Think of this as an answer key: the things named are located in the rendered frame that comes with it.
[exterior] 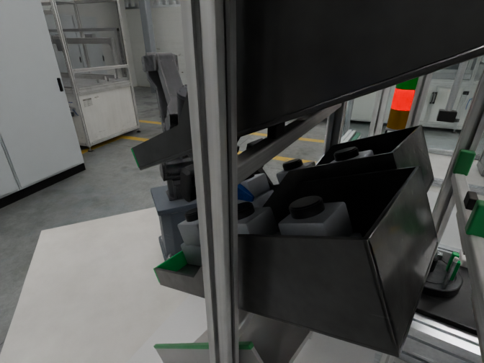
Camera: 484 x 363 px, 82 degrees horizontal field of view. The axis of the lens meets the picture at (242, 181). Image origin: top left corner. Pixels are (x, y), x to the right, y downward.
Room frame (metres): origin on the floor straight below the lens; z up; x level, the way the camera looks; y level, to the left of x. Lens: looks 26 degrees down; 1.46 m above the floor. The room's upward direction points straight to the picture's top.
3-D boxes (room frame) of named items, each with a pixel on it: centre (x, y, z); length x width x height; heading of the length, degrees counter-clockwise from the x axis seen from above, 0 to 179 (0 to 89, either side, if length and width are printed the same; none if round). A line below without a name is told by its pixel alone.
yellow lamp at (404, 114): (0.73, -0.41, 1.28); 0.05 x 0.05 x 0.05
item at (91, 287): (0.68, 0.17, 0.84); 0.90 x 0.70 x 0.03; 114
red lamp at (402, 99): (0.73, -0.41, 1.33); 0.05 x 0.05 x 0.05
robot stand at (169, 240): (0.73, 0.19, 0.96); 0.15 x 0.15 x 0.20; 24
